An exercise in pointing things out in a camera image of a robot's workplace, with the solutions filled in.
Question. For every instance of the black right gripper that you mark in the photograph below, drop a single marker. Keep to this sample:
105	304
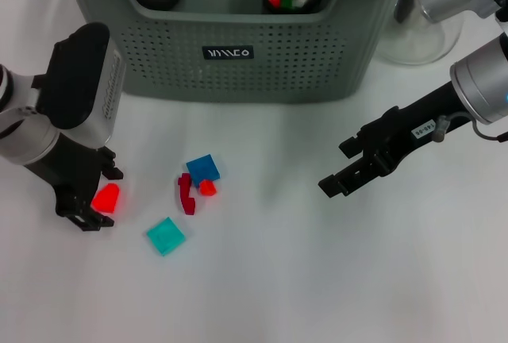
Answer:
412	120

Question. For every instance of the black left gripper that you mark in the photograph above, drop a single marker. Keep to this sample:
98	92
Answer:
75	172

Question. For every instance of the bright red sloped brick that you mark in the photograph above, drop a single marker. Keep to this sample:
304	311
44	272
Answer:
105	200

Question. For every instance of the grey perforated storage bin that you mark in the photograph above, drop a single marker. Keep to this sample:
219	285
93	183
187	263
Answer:
238	81

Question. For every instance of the teal square plate brick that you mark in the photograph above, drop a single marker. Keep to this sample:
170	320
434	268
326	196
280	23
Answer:
165	236

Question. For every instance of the dark red curved brick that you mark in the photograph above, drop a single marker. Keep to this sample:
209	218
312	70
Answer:
185	196

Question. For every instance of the blue square plate brick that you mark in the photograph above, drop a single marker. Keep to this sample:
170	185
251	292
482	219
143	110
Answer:
203	167

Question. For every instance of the glass carafe with black lid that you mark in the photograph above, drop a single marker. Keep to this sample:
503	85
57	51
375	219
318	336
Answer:
416	41

